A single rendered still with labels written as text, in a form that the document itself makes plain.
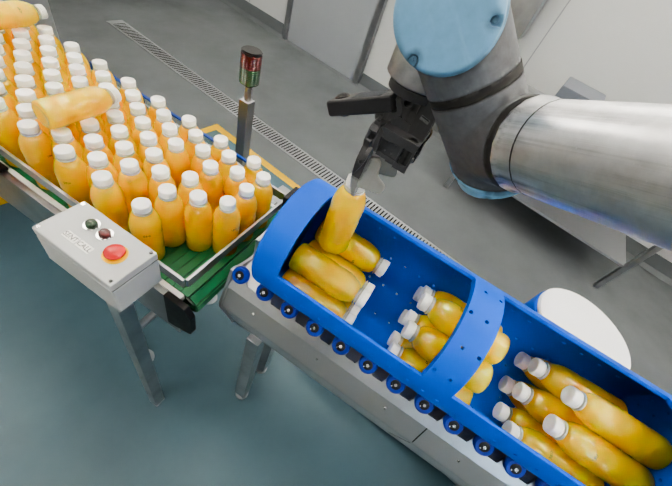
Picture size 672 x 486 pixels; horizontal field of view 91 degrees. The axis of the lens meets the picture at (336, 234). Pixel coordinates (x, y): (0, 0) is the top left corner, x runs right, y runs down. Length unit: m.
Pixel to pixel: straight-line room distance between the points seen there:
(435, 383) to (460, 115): 0.50
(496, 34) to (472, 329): 0.49
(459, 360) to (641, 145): 0.49
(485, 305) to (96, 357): 1.63
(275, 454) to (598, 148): 1.62
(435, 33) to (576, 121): 0.13
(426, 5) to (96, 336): 1.82
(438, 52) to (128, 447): 1.68
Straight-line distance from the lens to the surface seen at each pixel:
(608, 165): 0.27
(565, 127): 0.30
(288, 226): 0.66
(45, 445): 1.82
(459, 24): 0.33
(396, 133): 0.52
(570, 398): 0.85
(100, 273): 0.73
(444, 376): 0.69
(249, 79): 1.16
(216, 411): 1.73
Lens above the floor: 1.69
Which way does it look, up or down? 46 degrees down
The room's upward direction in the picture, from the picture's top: 24 degrees clockwise
